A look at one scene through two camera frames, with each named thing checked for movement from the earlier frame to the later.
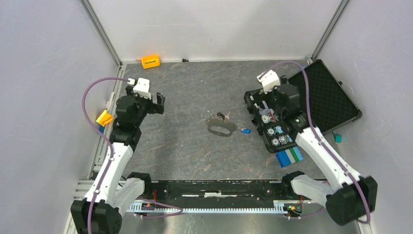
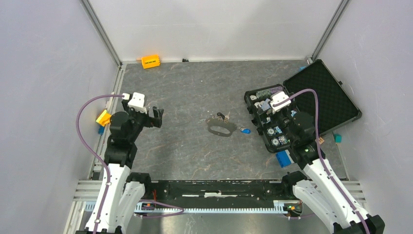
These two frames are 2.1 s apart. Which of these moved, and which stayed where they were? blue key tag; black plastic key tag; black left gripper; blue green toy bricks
Moved: black left gripper
Stayed: black plastic key tag; blue key tag; blue green toy bricks
